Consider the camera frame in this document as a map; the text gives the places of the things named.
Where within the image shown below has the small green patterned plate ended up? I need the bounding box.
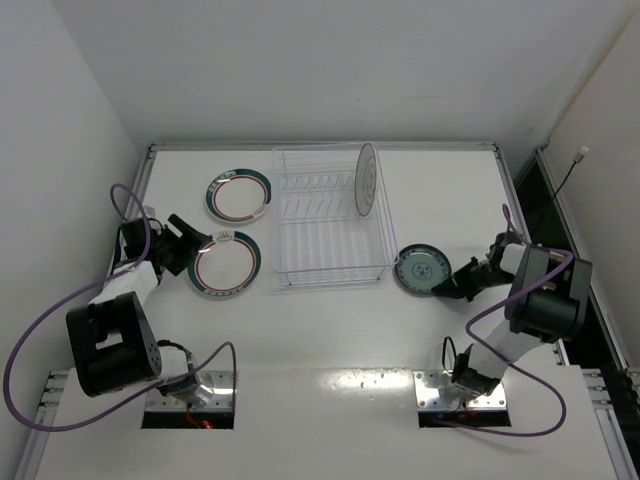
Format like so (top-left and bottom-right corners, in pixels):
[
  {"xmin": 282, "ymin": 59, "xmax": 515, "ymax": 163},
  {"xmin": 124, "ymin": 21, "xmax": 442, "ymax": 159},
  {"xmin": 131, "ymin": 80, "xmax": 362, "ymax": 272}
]
[{"xmin": 393, "ymin": 243, "xmax": 452, "ymax": 297}]

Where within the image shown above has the green red rimmed plate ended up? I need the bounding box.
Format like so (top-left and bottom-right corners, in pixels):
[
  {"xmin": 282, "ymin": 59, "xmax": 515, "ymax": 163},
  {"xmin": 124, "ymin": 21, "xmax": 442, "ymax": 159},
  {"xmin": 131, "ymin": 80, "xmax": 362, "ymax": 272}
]
[
  {"xmin": 187, "ymin": 230, "xmax": 262, "ymax": 300},
  {"xmin": 205, "ymin": 168, "xmax": 272, "ymax": 224}
]

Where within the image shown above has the white plate grey rim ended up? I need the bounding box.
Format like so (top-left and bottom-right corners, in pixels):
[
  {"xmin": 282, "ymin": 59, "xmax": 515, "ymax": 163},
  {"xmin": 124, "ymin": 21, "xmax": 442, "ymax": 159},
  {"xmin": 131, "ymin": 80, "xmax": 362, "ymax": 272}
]
[{"xmin": 354, "ymin": 143, "xmax": 377, "ymax": 217}]

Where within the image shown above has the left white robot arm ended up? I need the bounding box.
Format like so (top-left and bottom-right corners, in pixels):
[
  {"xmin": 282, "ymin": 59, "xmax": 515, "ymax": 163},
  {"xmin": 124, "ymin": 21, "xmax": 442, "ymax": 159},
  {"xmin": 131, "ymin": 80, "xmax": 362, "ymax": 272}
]
[{"xmin": 66, "ymin": 214, "xmax": 212, "ymax": 397}]

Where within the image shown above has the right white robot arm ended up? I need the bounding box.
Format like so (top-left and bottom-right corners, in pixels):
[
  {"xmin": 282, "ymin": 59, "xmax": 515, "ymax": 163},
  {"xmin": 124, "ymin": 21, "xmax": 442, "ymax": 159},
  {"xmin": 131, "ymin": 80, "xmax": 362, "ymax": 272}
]
[{"xmin": 431, "ymin": 232, "xmax": 593, "ymax": 400}]

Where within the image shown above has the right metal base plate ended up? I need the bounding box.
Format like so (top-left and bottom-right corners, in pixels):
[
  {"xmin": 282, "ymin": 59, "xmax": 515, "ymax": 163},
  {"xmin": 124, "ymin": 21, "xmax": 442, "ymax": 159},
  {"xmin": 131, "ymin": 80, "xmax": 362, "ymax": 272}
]
[{"xmin": 413, "ymin": 370, "xmax": 507, "ymax": 413}]

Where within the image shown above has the metal base plate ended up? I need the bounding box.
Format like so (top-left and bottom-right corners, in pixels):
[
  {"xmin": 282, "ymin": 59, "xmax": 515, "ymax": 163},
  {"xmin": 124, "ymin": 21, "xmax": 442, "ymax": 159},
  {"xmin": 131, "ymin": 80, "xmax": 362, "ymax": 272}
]
[
  {"xmin": 413, "ymin": 370, "xmax": 507, "ymax": 413},
  {"xmin": 145, "ymin": 370, "xmax": 235, "ymax": 413}
]

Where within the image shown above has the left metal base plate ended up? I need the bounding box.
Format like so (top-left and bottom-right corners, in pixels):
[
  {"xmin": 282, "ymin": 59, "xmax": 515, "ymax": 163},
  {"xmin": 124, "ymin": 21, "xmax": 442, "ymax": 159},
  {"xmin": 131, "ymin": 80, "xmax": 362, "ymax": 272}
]
[{"xmin": 145, "ymin": 370, "xmax": 235, "ymax": 413}]

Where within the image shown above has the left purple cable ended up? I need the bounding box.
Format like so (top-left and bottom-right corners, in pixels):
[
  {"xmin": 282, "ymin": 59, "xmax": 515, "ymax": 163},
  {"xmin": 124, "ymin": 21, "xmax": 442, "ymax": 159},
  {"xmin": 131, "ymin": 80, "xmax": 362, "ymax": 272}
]
[{"xmin": 2, "ymin": 183, "xmax": 238, "ymax": 432}]

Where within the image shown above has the purple cable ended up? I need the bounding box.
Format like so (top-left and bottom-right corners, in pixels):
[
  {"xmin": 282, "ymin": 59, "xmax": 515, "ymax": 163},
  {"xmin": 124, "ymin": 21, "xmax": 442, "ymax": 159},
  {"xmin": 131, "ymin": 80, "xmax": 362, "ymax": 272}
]
[
  {"xmin": 437, "ymin": 203, "xmax": 575, "ymax": 438},
  {"xmin": 2, "ymin": 183, "xmax": 238, "ymax": 432}
]

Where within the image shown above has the black cable with white plug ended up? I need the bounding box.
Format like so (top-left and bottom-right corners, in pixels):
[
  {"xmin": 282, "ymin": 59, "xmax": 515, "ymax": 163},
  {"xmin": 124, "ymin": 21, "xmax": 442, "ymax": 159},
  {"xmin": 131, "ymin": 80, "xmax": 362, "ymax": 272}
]
[{"xmin": 551, "ymin": 145, "xmax": 590, "ymax": 197}]

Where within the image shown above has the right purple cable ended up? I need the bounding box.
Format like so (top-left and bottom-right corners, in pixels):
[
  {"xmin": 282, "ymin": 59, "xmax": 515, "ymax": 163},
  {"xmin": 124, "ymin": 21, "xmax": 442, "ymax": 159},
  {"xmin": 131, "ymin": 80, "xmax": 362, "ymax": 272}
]
[{"xmin": 437, "ymin": 203, "xmax": 575, "ymax": 438}]

